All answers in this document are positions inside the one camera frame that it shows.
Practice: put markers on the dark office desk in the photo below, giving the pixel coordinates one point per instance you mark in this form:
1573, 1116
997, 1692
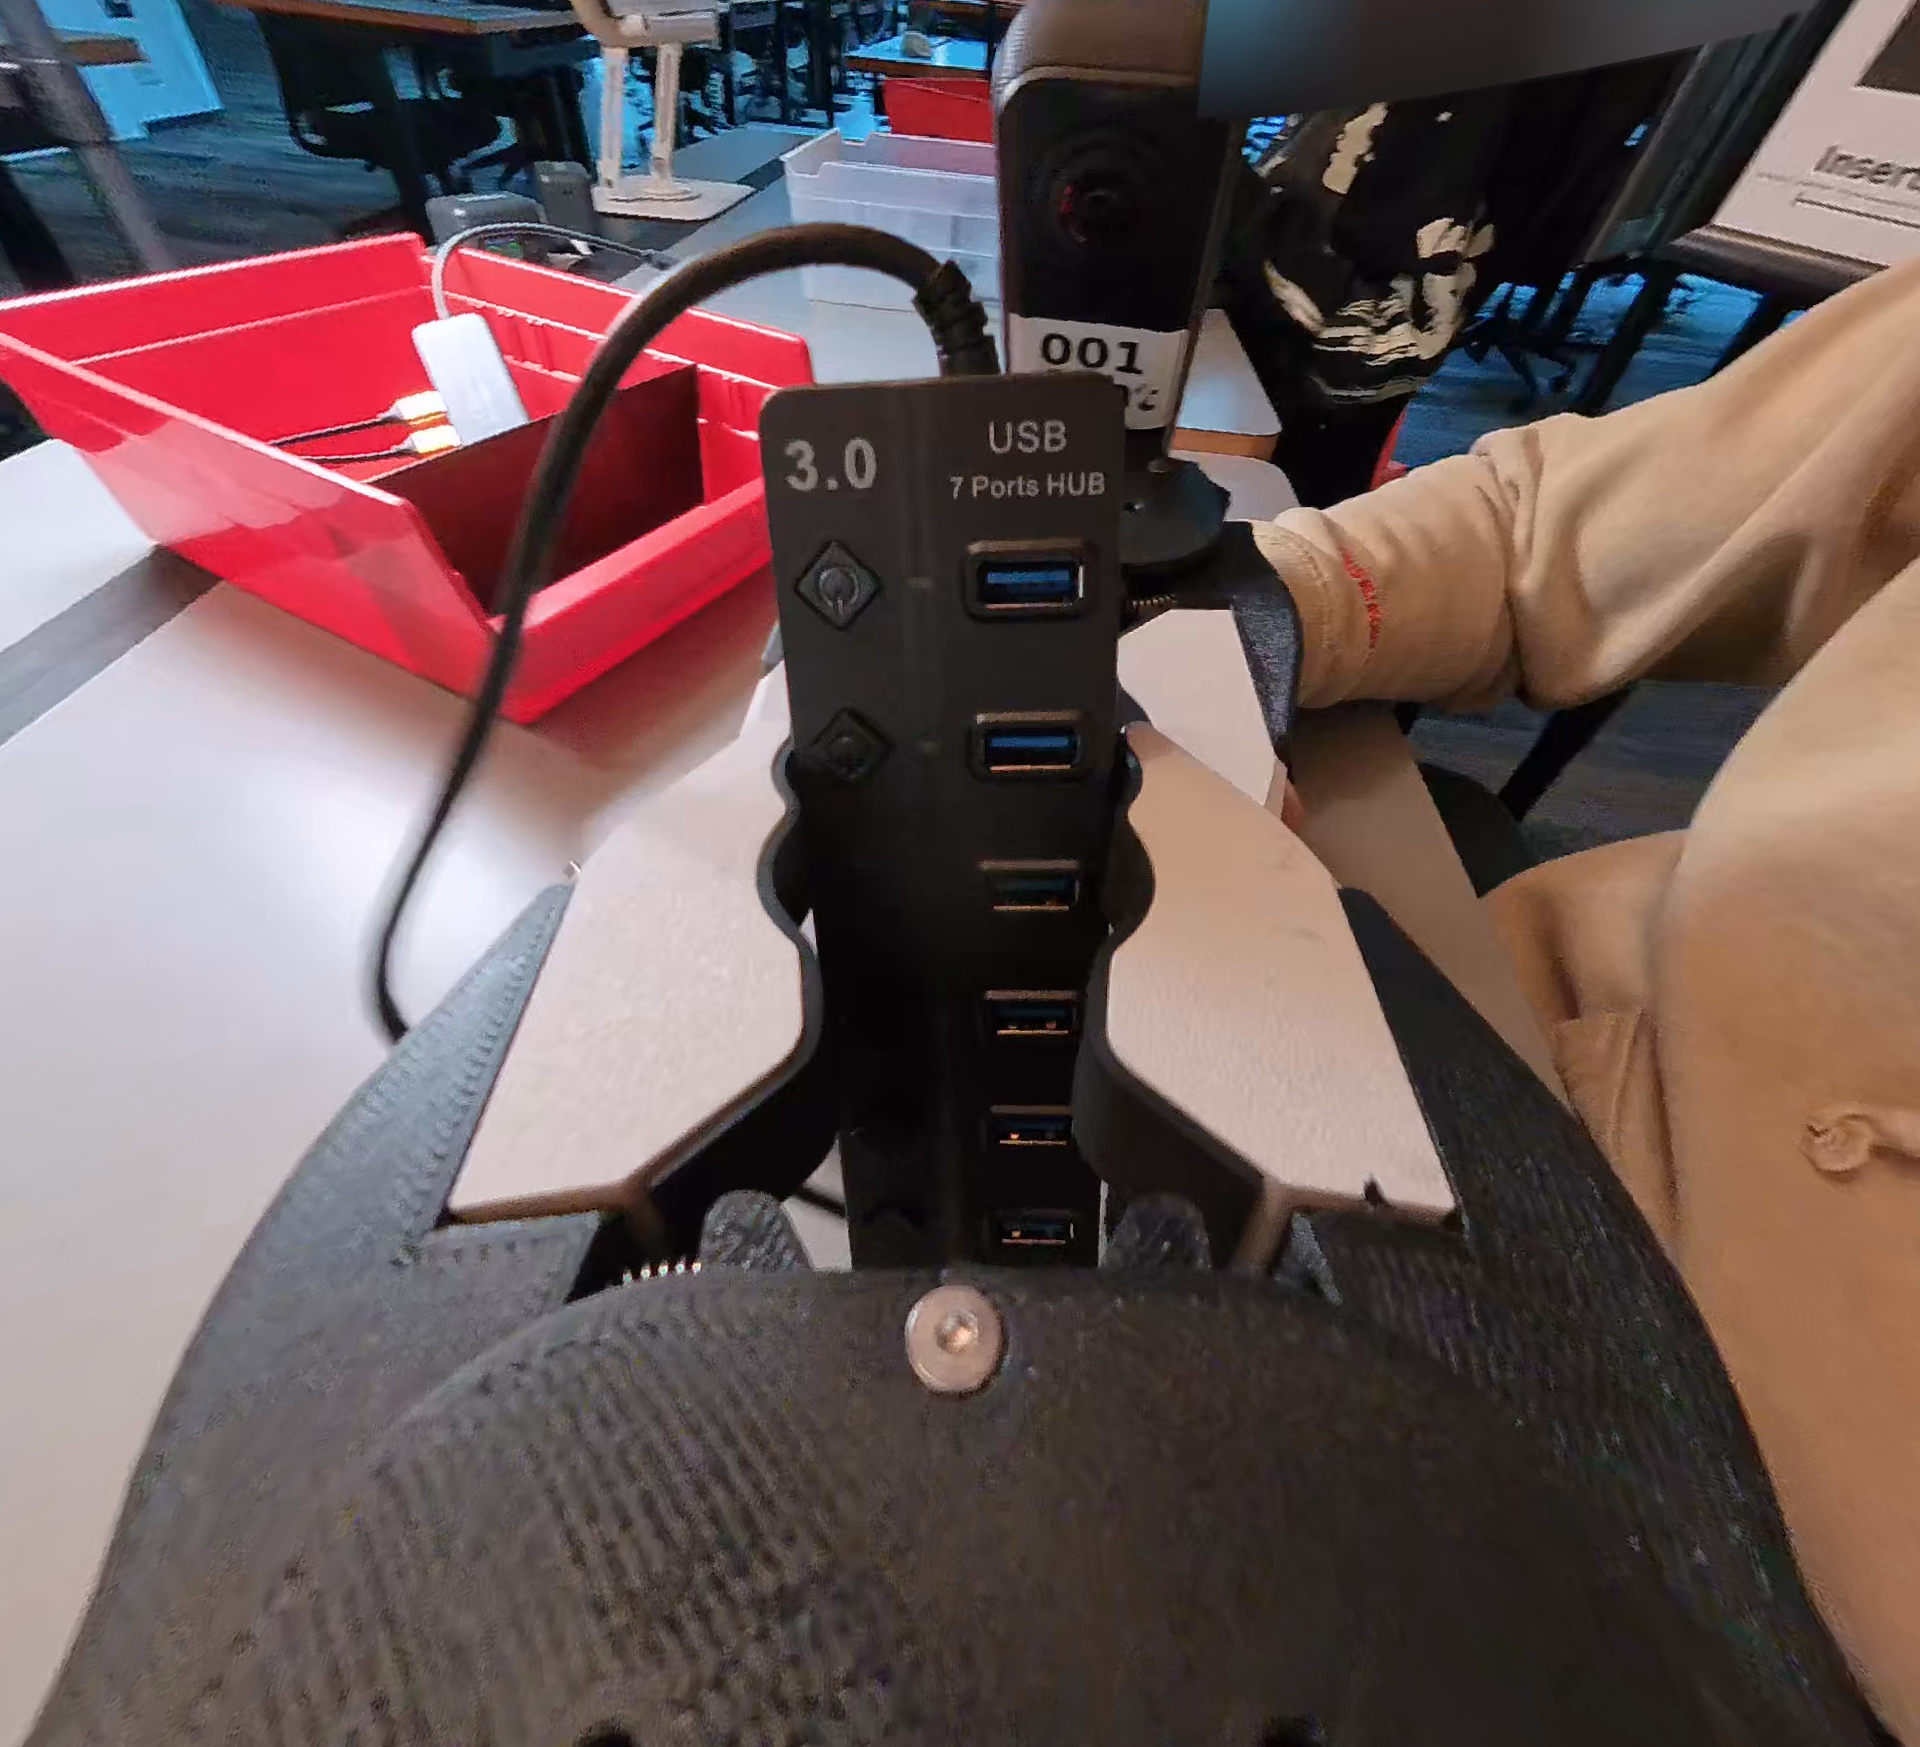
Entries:
392, 14

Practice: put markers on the black seven port usb hub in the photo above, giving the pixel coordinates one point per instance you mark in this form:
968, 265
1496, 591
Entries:
901, 788

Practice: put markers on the red plastic bin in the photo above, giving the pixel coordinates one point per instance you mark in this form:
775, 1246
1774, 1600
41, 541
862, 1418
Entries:
301, 549
938, 109

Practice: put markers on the beige hoodie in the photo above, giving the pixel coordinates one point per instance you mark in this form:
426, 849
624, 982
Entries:
1769, 1101

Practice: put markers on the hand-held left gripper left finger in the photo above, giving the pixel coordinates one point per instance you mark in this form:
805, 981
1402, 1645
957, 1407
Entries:
645, 1027

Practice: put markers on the grey power box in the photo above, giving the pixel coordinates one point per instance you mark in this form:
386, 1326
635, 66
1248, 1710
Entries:
488, 219

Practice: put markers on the clear plastic bin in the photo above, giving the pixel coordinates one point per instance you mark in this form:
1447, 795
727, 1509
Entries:
887, 219

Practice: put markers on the person's right forearm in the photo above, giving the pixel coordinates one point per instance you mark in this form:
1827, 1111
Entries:
1575, 549

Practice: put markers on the white printed sign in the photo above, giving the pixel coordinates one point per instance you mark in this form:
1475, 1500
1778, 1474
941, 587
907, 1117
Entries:
1847, 111

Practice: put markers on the black bin divider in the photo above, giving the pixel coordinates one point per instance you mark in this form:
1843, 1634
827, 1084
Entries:
601, 488

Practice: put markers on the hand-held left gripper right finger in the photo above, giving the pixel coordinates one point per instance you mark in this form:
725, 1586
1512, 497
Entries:
1260, 1027

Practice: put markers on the slim dark grey usb hub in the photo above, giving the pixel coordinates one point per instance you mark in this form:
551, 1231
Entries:
467, 376

